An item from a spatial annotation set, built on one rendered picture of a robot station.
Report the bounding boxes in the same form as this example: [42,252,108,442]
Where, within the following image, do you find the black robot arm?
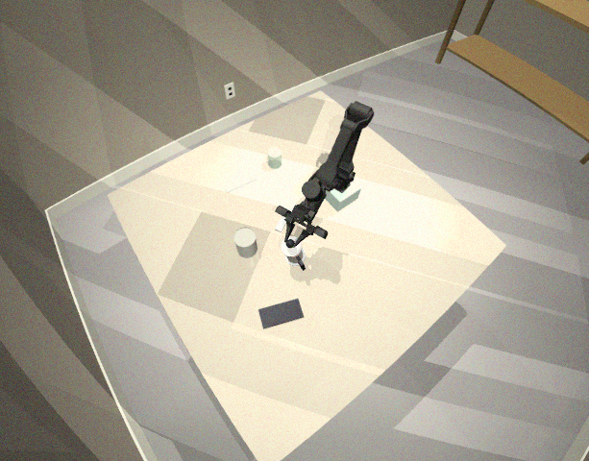
[290,101,374,222]

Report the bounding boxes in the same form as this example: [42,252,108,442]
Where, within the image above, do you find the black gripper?
[275,200,328,248]

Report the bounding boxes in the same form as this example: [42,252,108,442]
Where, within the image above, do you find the white cylinder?
[233,228,258,258]

